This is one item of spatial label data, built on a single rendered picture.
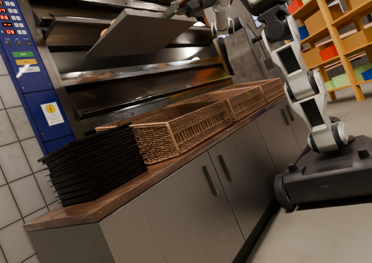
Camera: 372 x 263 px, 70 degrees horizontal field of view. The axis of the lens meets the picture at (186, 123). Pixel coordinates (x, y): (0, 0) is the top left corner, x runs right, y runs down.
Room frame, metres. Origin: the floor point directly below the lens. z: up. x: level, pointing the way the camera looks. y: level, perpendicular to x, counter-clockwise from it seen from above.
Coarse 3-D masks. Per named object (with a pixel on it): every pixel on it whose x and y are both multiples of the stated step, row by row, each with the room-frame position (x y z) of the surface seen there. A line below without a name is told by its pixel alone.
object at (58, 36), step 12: (60, 24) 1.33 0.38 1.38; (72, 24) 1.38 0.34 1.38; (84, 24) 1.43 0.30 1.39; (96, 24) 1.49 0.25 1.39; (108, 24) 1.55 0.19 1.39; (48, 36) 1.37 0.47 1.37; (60, 36) 1.42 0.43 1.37; (72, 36) 1.47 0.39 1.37; (84, 36) 1.53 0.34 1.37; (96, 36) 1.60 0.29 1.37; (180, 36) 2.26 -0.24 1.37; (192, 36) 2.40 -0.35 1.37; (204, 36) 2.56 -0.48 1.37; (216, 36) 2.75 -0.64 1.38
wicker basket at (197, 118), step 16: (144, 112) 1.70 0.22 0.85; (160, 112) 1.81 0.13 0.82; (176, 112) 1.76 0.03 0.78; (192, 112) 1.28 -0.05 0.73; (208, 112) 1.39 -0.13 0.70; (224, 112) 1.56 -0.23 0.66; (96, 128) 1.39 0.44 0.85; (144, 128) 1.20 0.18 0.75; (160, 128) 1.15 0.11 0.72; (176, 128) 1.16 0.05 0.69; (192, 128) 1.24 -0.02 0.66; (208, 128) 1.34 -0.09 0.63; (224, 128) 1.46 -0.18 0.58; (144, 144) 1.22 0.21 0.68; (176, 144) 1.12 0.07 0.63; (192, 144) 1.21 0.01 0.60; (160, 160) 1.19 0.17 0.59
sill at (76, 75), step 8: (152, 64) 1.96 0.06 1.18; (160, 64) 2.03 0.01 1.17; (168, 64) 2.10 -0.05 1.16; (176, 64) 2.18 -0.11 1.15; (184, 64) 2.27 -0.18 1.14; (80, 72) 1.48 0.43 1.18; (88, 72) 1.52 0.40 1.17; (96, 72) 1.56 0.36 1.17; (104, 72) 1.60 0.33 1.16; (112, 72) 1.65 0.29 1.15; (120, 72) 1.70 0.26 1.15; (128, 72) 1.76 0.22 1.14; (64, 80) 1.39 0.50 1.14
